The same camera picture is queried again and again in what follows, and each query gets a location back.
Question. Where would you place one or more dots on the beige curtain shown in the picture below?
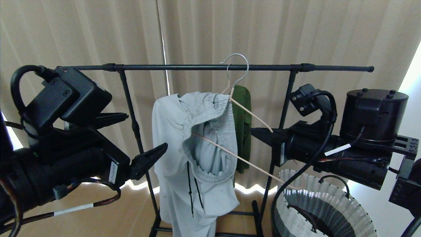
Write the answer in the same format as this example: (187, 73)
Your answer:
(82, 33)

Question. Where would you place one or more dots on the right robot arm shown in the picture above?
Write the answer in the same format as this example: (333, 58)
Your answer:
(371, 115)

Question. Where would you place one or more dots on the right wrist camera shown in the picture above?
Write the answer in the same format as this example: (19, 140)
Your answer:
(306, 100)

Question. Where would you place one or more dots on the pink clothes hanger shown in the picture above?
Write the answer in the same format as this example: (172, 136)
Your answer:
(250, 162)
(228, 77)

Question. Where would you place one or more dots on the pale grey garment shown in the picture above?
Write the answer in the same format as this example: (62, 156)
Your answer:
(171, 131)

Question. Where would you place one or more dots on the black clothes rack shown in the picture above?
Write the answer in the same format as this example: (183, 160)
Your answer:
(197, 67)

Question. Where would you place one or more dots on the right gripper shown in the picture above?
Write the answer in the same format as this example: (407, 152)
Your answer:
(312, 144)

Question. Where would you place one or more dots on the green long-sleeved shirt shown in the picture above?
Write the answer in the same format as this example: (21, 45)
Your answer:
(242, 131)

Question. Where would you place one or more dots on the white laundry basket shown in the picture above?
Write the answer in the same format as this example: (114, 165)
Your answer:
(329, 204)

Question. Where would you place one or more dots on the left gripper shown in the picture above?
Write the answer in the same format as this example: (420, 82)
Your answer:
(65, 164)

